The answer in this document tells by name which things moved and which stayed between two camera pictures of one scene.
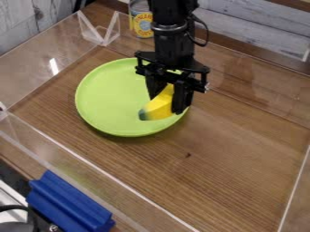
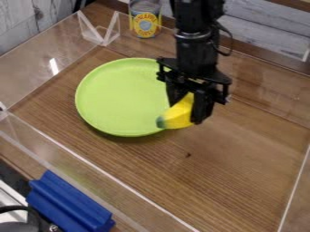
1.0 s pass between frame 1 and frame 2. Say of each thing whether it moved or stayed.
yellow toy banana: moved
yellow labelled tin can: stayed
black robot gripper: moved
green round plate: stayed
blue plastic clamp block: stayed
